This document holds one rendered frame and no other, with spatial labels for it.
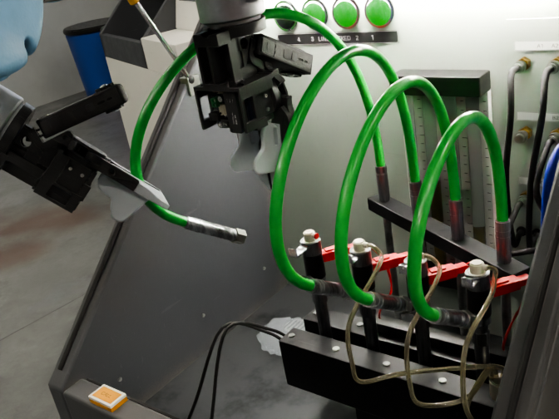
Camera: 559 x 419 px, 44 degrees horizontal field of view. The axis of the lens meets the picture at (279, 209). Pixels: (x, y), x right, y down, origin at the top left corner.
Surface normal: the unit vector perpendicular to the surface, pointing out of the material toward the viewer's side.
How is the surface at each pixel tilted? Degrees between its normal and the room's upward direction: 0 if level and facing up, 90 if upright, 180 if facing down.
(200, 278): 90
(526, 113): 90
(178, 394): 0
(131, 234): 90
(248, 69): 90
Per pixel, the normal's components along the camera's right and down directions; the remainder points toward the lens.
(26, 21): 0.93, -0.18
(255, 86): 0.78, 0.13
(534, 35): -0.60, 0.42
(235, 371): -0.17, -0.90
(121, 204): 0.22, 0.12
